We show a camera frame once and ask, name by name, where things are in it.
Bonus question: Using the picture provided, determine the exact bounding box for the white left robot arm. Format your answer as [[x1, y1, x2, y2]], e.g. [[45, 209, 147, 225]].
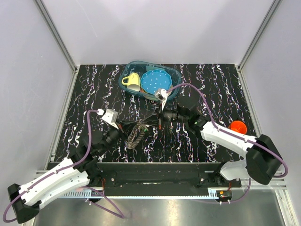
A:
[[3, 116, 139, 224]]

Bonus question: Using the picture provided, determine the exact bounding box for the right aluminium frame post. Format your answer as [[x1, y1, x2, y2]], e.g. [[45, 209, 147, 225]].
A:
[[238, 0, 282, 71]]

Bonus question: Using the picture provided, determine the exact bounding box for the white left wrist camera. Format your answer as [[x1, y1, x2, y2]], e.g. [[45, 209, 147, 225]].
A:
[[97, 109, 118, 129]]

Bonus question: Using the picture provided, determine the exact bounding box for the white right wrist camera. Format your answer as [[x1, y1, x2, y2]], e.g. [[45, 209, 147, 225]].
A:
[[155, 88, 168, 110]]

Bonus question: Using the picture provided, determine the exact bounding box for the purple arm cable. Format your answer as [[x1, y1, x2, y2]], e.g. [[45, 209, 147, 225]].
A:
[[4, 110, 127, 223], [166, 82, 289, 204]]

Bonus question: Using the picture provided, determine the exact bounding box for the orange cup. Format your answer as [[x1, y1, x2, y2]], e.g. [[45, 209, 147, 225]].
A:
[[229, 120, 247, 134]]

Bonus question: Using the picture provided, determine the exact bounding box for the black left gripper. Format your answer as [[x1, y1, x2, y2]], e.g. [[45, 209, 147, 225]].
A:
[[98, 119, 137, 156]]

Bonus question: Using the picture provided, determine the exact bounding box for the blue dotted plate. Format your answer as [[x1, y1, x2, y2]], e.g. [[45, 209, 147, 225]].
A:
[[141, 69, 172, 86]]

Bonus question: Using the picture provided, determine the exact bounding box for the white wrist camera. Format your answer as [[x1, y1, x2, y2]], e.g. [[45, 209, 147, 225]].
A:
[[97, 109, 118, 129], [155, 88, 168, 110]]

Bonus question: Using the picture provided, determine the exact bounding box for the teal plastic bin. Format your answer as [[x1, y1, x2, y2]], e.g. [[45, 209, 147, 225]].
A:
[[119, 61, 182, 101]]

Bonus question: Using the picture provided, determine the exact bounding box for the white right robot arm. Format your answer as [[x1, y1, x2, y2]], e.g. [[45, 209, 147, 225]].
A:
[[143, 105, 283, 187]]

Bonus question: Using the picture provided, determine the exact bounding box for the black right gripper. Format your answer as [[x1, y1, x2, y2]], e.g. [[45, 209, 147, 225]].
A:
[[142, 100, 188, 129]]

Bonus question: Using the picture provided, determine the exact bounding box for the left aluminium frame post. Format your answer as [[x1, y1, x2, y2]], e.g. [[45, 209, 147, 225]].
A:
[[33, 0, 77, 72]]

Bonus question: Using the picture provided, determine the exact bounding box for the silver metal key disc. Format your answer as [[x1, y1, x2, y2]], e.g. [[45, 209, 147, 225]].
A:
[[126, 123, 146, 150]]

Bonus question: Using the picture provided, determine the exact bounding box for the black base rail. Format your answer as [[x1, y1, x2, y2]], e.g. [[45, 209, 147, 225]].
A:
[[88, 163, 242, 198]]

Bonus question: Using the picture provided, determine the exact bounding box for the aluminium frame post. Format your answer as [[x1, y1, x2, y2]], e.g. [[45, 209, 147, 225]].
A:
[[238, 0, 282, 71], [33, 0, 77, 72]]

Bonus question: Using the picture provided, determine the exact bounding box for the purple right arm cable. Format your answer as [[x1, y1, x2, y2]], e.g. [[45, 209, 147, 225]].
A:
[[166, 82, 289, 204]]

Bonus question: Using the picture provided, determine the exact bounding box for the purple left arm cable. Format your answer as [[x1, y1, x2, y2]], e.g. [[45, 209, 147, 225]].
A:
[[4, 110, 127, 223]]

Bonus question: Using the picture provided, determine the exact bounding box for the yellow mug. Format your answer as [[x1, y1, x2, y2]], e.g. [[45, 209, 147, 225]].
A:
[[122, 73, 141, 92]]

